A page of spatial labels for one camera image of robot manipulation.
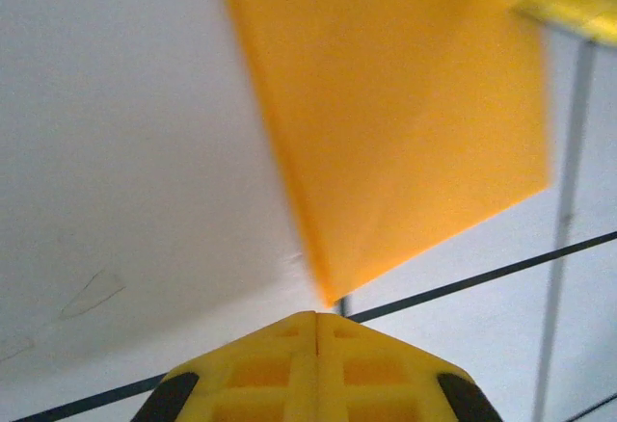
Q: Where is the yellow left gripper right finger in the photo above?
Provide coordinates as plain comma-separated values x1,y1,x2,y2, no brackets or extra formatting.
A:
315,310,505,422

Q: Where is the orange square paper sheet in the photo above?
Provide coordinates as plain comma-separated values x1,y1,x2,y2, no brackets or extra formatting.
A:
211,0,553,308

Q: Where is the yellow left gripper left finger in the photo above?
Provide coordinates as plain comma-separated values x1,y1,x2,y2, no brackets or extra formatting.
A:
130,310,319,422

